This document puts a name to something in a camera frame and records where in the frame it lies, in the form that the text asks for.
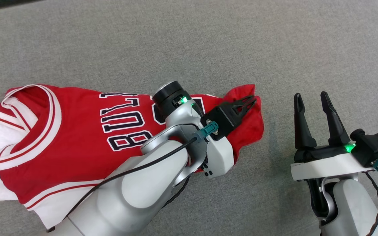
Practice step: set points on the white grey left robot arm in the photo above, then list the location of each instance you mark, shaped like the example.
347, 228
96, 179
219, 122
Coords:
136, 190

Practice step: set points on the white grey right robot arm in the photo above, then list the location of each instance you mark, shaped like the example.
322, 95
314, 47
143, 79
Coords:
353, 206

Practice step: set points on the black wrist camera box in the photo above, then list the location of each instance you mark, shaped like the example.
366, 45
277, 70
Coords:
372, 147
216, 118

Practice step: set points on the red white basketball jersey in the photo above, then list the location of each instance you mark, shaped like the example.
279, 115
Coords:
77, 131

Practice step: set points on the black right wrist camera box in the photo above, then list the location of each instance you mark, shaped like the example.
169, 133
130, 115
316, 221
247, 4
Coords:
372, 147

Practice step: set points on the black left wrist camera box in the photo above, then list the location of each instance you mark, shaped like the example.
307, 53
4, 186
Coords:
216, 118

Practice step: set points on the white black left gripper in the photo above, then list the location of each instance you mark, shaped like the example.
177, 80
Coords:
220, 157

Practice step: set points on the teal left camera connector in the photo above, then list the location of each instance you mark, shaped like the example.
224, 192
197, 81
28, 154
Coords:
207, 129

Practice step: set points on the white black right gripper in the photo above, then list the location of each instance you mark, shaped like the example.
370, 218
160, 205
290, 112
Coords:
326, 165

